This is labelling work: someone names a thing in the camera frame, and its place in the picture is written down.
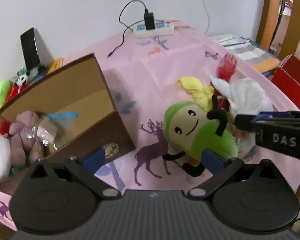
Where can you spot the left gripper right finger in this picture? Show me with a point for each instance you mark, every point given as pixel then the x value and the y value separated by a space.
pixel 222 170

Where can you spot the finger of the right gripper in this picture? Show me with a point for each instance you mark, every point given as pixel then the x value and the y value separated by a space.
pixel 247 122

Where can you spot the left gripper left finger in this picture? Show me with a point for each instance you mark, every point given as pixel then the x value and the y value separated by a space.
pixel 83 170

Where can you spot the white fluffy plush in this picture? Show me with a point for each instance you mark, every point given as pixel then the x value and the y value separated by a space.
pixel 245 96

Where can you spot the green smiling plush doll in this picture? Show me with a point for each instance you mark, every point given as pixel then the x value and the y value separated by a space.
pixel 190 129

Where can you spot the yellow mesh scarf bundle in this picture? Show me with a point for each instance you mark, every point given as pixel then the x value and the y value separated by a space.
pixel 201 94

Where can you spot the printed white cloth pouch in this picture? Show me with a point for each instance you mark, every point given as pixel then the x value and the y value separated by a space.
pixel 245 142

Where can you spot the blue plastic bag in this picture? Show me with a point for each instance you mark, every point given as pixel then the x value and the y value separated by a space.
pixel 55 130

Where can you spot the red box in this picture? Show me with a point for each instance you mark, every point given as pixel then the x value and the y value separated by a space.
pixel 287 78

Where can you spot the pink plush bear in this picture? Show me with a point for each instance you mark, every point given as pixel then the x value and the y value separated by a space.
pixel 25 148

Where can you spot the striped folded blanket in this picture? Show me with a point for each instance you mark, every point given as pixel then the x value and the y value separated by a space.
pixel 249 51

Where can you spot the brown cardboard box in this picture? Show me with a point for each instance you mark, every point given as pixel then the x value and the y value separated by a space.
pixel 79 87

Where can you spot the white red plush in box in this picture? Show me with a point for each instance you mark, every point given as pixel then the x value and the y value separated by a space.
pixel 5 150

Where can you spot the wooden glass door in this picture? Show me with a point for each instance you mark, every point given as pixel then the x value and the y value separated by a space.
pixel 279 28

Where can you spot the blue glasses case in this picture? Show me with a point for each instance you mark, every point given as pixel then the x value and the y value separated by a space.
pixel 39 77

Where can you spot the red plush toy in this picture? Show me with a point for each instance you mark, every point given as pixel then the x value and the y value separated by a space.
pixel 15 90

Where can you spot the yellow book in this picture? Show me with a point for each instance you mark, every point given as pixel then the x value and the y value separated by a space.
pixel 55 65

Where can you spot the pink printed tablecloth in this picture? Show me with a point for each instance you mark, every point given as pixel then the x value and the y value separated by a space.
pixel 153 77

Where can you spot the small panda plush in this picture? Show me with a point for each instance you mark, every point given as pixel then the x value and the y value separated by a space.
pixel 22 77

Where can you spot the black smartphone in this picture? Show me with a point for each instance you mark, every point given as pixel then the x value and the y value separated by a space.
pixel 29 48

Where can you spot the white power strip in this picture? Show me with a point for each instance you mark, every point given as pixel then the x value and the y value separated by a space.
pixel 162 28

